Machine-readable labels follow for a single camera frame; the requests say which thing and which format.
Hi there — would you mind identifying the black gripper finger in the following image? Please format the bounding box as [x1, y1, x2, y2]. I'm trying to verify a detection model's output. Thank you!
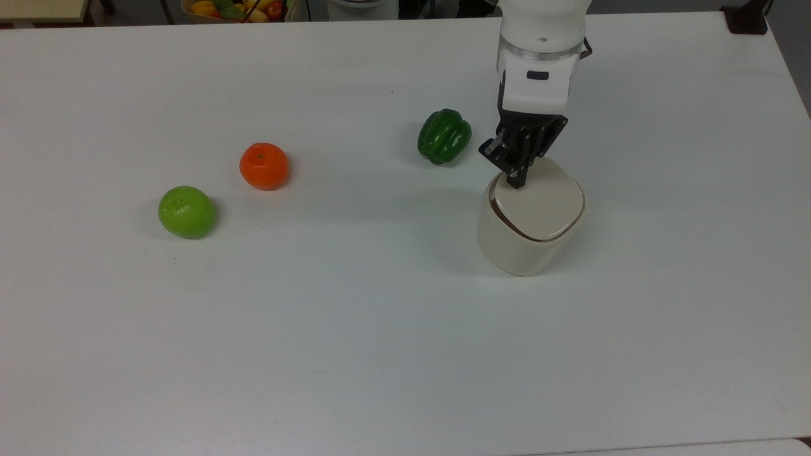
[478, 136, 509, 173]
[507, 151, 537, 190]

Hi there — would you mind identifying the green bell pepper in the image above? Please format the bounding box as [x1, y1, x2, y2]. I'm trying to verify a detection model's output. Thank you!
[417, 108, 473, 166]

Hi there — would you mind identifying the white round base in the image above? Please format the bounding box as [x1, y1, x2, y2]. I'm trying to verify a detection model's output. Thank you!
[327, 0, 399, 21]

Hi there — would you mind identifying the orange tangerine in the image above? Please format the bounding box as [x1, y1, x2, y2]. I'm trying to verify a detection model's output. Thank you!
[239, 142, 290, 191]

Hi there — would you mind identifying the beige garbage bin body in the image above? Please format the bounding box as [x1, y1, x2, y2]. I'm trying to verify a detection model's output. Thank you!
[476, 171, 588, 277]

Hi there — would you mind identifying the dark corner clamp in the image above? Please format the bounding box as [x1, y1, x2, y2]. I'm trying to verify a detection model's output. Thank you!
[721, 0, 770, 35]

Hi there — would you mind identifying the light green apple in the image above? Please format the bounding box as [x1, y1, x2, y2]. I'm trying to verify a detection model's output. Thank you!
[158, 186, 217, 240]

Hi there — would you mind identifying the light wooden table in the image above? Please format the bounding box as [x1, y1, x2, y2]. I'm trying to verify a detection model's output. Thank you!
[0, 0, 91, 27]

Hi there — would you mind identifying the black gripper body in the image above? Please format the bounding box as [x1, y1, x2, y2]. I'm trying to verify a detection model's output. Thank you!
[494, 106, 569, 167]

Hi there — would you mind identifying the basket of toy fruit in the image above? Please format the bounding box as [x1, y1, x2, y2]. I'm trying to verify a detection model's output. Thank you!
[181, 0, 293, 24]

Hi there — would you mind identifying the beige garbage bin lid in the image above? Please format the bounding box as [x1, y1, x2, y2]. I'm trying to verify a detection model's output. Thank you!
[491, 156, 585, 243]

